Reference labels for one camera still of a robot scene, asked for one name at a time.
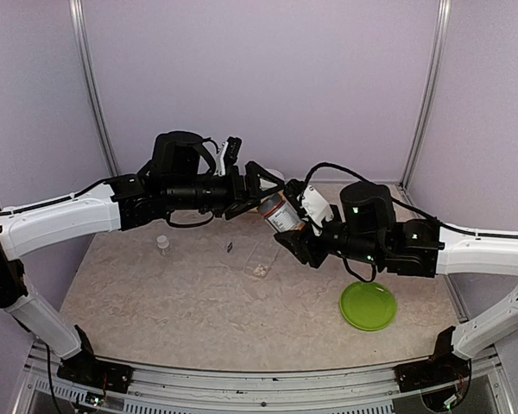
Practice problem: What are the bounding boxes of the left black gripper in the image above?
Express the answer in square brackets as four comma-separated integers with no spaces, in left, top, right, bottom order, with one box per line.
[166,160,287,221]

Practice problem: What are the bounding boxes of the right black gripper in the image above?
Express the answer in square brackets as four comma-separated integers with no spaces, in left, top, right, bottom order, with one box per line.
[275,204,385,270]

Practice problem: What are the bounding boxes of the orange pill bottle grey cap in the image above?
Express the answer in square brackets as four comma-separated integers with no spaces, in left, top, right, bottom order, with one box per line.
[257,193,305,233]

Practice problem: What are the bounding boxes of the clear plastic pill organizer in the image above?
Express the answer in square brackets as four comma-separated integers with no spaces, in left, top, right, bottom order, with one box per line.
[221,238,280,279]

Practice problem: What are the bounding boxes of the small white pill bottle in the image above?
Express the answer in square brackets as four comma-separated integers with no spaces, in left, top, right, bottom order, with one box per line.
[156,235,171,256]

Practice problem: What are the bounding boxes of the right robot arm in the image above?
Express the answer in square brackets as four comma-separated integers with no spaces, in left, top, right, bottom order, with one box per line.
[275,179,518,383]

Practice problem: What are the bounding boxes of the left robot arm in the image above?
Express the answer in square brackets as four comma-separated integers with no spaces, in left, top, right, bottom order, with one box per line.
[0,131,284,384]

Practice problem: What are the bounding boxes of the white ceramic bowl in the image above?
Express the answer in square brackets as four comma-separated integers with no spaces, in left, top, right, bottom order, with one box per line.
[271,170,285,180]

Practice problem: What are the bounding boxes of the pile of beige tablets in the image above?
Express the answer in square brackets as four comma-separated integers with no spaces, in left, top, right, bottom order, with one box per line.
[252,265,268,279]

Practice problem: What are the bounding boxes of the green round plate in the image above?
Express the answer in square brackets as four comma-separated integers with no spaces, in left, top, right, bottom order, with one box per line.
[338,282,397,332]

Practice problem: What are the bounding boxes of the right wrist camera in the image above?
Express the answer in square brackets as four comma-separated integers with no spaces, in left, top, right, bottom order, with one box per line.
[283,179,334,236]

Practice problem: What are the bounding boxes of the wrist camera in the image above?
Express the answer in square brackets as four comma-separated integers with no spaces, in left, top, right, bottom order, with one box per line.
[283,179,334,236]
[214,136,242,177]

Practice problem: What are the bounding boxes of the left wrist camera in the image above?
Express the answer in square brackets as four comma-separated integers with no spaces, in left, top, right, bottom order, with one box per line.
[214,136,242,177]

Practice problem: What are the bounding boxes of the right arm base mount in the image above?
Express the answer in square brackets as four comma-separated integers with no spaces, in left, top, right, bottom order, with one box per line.
[394,326,471,392]

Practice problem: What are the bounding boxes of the front aluminium rail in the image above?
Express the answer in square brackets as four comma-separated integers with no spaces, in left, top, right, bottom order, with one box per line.
[15,342,509,414]

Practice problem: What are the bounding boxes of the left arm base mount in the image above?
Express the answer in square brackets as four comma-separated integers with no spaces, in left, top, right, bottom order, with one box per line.
[57,325,134,394]

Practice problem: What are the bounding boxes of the left aluminium frame post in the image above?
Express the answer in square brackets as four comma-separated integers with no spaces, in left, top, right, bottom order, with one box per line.
[68,0,120,177]

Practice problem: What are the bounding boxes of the aluminium frame post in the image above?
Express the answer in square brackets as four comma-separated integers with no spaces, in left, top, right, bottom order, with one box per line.
[68,0,120,177]
[400,0,452,192]

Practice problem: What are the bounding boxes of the right aluminium frame post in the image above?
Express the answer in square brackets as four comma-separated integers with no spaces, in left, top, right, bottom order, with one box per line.
[400,0,452,192]

